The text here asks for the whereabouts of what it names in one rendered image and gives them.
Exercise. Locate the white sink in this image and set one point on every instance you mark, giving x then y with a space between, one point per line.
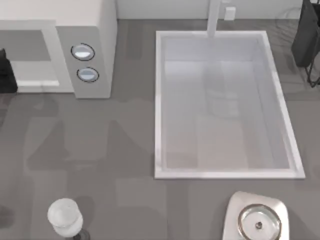
225 112

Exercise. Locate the round microwave knob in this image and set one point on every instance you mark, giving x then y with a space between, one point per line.
82 52
87 74

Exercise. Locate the pale microwave oven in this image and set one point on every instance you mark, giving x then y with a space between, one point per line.
105 30

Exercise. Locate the tall white tap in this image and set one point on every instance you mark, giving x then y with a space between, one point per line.
212 17

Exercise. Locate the pale microwave door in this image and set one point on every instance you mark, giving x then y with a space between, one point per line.
53 45

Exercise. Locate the clear wine glass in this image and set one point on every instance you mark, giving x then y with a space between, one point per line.
64 217

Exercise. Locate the round glass dish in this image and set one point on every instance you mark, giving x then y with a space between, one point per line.
260 222

